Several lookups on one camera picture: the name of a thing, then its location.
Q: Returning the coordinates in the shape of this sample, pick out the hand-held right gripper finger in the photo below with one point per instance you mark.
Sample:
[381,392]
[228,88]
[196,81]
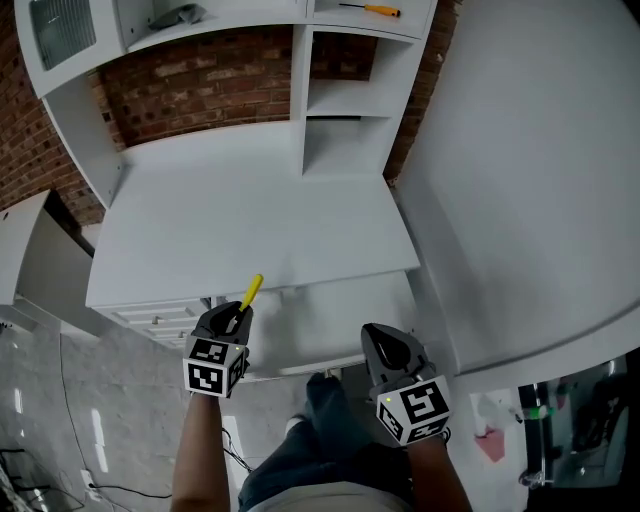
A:
[372,360]
[417,355]

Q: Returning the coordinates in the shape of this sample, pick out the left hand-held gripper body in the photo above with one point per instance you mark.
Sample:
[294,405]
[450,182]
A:
[205,372]

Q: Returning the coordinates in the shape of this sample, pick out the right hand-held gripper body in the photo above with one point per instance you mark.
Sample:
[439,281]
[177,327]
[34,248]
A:
[420,405]

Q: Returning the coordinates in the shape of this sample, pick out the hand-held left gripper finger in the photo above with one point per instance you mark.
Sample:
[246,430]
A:
[207,320]
[245,325]

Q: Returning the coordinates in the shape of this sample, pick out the wide white drawer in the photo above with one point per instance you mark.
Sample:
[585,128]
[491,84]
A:
[340,320]

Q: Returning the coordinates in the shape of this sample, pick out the person's right forearm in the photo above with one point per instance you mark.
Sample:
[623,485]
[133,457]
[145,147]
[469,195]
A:
[437,475]

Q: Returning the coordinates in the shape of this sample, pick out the person's left forearm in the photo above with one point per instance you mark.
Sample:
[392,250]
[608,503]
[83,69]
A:
[197,450]

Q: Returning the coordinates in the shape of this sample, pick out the pink cloth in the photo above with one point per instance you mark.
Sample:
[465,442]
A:
[492,447]

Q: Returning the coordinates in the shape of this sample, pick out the person's dark trousers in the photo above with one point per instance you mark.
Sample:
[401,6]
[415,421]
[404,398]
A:
[325,435]

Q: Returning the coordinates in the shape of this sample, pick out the white desk with hutch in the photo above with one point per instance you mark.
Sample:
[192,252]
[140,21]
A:
[250,225]

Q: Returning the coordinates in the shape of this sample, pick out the black stand with green band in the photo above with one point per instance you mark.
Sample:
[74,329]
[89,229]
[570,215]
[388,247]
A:
[535,435]

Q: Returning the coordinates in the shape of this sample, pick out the person's light shirt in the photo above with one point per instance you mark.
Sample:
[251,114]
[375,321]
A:
[325,497]

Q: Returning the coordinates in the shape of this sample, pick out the white power adapter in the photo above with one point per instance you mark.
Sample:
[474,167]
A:
[87,480]

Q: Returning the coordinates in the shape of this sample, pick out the grey cloth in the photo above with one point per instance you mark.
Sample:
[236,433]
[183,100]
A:
[175,16]

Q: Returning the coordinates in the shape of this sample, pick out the white glass cabinet door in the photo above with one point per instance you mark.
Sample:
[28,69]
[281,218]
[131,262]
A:
[60,35]

